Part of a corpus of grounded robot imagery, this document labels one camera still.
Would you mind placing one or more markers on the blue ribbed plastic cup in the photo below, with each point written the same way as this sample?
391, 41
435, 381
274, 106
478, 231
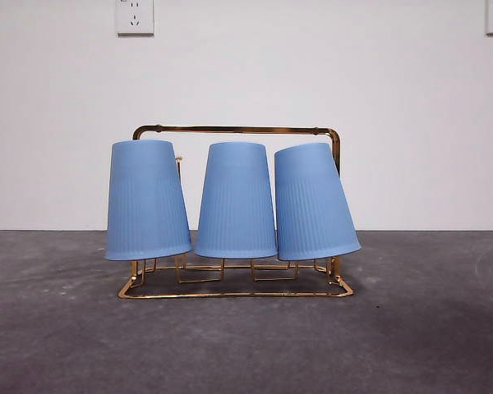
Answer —
148, 205
312, 205
236, 205

